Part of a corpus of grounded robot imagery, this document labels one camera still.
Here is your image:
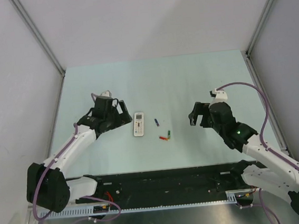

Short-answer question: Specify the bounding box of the white remote control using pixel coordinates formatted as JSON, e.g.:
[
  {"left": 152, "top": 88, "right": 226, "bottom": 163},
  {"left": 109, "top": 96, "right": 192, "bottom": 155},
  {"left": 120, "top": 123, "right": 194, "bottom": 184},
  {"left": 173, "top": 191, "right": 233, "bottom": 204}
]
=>
[{"left": 133, "top": 112, "right": 144, "bottom": 137}]

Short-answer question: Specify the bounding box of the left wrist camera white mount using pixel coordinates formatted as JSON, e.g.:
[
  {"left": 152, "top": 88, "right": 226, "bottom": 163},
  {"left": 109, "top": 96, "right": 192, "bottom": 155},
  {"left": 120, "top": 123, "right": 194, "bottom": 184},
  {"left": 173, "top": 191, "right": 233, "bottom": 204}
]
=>
[{"left": 100, "top": 90, "right": 112, "bottom": 98}]

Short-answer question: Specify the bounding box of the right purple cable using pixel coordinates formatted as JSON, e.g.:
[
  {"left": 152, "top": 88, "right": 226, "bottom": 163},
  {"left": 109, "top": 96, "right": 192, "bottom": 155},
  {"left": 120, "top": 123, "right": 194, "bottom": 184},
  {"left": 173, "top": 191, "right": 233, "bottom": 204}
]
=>
[{"left": 215, "top": 76, "right": 299, "bottom": 224}]

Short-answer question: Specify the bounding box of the red battery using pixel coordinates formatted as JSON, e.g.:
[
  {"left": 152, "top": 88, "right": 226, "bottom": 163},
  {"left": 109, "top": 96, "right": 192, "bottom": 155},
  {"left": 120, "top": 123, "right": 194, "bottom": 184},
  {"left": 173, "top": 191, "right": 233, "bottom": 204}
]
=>
[{"left": 159, "top": 136, "right": 169, "bottom": 141}]

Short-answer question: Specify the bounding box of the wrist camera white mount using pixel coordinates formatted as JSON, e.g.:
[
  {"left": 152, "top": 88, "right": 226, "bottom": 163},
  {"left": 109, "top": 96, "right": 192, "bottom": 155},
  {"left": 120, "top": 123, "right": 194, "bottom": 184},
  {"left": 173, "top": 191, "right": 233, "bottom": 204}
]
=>
[
  {"left": 210, "top": 89, "right": 228, "bottom": 103},
  {"left": 100, "top": 90, "right": 112, "bottom": 98}
]

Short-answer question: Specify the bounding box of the left aluminium frame post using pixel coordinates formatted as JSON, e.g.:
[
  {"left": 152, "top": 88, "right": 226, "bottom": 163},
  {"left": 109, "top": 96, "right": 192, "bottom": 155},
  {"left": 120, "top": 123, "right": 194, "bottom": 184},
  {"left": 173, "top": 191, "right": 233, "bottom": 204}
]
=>
[{"left": 8, "top": 0, "right": 66, "bottom": 81}]

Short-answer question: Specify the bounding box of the aluminium frame post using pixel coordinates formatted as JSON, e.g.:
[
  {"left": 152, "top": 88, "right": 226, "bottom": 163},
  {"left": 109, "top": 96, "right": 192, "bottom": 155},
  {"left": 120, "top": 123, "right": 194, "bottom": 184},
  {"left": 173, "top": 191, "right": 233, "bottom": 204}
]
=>
[
  {"left": 239, "top": 0, "right": 298, "bottom": 59},
  {"left": 8, "top": 0, "right": 66, "bottom": 81}
]

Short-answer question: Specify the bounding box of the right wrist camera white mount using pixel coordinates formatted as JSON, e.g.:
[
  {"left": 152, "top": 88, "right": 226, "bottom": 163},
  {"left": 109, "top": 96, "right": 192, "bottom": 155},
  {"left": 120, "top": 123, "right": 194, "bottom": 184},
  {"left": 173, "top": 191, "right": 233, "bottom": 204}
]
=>
[{"left": 210, "top": 89, "right": 228, "bottom": 103}]

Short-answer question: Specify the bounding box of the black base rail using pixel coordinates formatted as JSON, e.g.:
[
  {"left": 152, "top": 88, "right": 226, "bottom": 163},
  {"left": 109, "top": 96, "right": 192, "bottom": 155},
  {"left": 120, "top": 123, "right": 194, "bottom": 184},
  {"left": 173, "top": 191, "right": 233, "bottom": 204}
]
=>
[{"left": 73, "top": 159, "right": 266, "bottom": 215}]

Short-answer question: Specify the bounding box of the grey slotted cable duct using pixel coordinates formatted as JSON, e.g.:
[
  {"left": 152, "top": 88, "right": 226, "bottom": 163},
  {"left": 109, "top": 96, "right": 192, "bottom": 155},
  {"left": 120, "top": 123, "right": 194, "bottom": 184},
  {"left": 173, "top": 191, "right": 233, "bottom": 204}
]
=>
[{"left": 38, "top": 190, "right": 240, "bottom": 221}]

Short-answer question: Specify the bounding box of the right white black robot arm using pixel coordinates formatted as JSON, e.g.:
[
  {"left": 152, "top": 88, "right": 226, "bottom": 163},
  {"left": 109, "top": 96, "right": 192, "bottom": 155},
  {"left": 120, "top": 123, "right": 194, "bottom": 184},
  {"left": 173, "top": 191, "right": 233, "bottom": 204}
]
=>
[{"left": 188, "top": 102, "right": 299, "bottom": 215}]

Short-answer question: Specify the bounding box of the right aluminium frame post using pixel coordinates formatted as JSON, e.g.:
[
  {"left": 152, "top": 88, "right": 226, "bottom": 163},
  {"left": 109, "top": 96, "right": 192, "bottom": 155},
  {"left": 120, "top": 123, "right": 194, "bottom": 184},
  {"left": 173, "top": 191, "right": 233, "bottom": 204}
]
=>
[{"left": 239, "top": 0, "right": 298, "bottom": 59}]

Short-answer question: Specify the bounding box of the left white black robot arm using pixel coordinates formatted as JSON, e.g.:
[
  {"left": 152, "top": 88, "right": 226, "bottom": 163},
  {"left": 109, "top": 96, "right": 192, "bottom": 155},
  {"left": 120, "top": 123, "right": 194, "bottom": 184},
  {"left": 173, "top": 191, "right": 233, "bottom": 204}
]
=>
[{"left": 26, "top": 92, "right": 132, "bottom": 221}]

